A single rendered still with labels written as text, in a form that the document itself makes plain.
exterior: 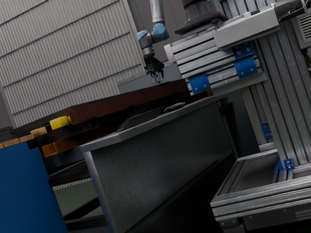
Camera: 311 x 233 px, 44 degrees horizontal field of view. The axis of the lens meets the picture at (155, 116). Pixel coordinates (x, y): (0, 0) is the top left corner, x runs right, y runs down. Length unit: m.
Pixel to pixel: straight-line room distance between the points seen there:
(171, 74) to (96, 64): 2.52
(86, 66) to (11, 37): 1.37
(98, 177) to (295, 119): 1.01
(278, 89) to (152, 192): 0.79
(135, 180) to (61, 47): 4.31
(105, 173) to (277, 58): 0.99
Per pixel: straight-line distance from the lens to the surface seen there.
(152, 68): 2.38
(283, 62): 1.95
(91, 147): 1.48
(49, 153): 1.71
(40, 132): 1.98
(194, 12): 1.83
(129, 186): 1.63
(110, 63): 5.40
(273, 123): 1.98
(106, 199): 1.51
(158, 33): 2.28
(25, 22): 6.20
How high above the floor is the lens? 0.73
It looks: 1 degrees down
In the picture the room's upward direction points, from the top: 19 degrees counter-clockwise
